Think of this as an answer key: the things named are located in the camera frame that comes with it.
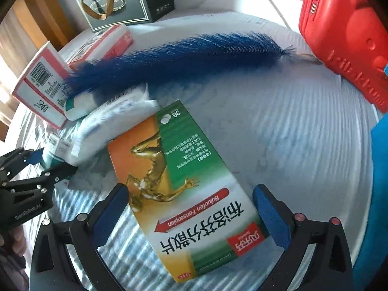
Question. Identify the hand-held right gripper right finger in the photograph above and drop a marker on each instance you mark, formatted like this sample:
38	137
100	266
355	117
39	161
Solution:
271	218

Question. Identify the small white barcode box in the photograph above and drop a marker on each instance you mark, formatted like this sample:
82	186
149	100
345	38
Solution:
57	148

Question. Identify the orange green medicine box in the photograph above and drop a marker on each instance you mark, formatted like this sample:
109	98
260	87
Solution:
188	194

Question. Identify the person's blue clothing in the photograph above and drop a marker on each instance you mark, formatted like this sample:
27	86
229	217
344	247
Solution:
376	172

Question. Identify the yellow wooden board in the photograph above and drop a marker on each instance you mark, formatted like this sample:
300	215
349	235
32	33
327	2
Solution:
45	12

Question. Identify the teal white tube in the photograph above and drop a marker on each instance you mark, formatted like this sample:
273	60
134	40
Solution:
91	103

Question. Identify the white soft packet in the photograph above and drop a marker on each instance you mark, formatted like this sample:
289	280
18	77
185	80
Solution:
109	121

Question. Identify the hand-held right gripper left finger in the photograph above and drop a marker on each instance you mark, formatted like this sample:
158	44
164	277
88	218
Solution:
109	215

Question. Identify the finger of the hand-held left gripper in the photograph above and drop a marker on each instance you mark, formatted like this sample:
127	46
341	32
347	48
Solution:
57	174
31	156

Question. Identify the person's left hand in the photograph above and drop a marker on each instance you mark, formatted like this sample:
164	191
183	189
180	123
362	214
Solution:
18	241

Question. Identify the red plastic case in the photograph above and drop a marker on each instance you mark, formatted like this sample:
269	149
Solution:
345	33

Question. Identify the blue feather duster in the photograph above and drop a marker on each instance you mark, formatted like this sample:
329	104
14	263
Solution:
182	57

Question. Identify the pink tissue pack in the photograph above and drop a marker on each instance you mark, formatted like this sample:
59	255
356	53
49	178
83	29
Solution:
103	44
42	81

